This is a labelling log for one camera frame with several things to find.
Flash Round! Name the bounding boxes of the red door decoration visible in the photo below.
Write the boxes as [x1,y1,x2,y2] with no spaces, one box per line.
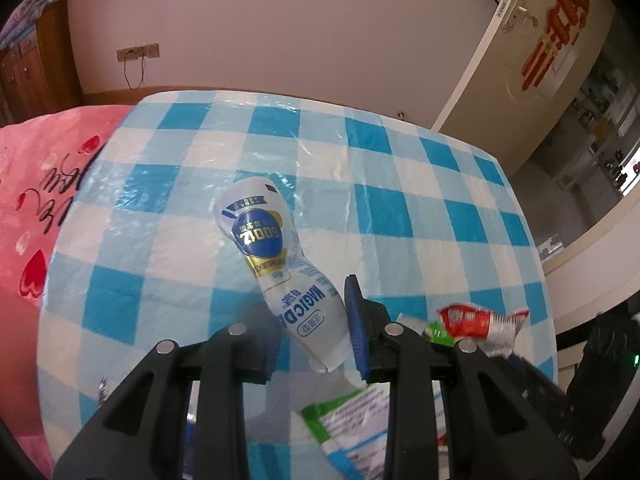
[521,0,590,92]

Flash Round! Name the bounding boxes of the white room door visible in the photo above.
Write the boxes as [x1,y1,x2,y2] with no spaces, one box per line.
[433,0,615,174]

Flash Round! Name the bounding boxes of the pink printed bed blanket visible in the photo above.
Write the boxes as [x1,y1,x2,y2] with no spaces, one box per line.
[1,105,131,478]

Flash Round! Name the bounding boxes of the brown wooden cabinet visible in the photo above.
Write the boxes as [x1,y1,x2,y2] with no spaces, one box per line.
[1,0,84,122]

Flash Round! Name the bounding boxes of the blue white checkered tablecloth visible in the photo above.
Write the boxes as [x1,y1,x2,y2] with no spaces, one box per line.
[37,91,558,457]

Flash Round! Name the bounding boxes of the red white snack wrapper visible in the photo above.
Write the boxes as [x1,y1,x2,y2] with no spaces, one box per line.
[397,302,532,361]

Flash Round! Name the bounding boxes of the white blue Magicdai pouch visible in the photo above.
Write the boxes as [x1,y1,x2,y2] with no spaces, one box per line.
[214,177,350,373]

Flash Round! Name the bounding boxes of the green white blue wrapper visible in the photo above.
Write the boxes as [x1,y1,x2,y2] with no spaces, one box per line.
[299,386,449,480]

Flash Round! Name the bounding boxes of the wall power socket strip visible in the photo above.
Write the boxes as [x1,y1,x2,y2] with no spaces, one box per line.
[116,44,160,63]

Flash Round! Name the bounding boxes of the folded clothes pile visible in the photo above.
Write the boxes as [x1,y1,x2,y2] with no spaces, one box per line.
[1,0,58,50]

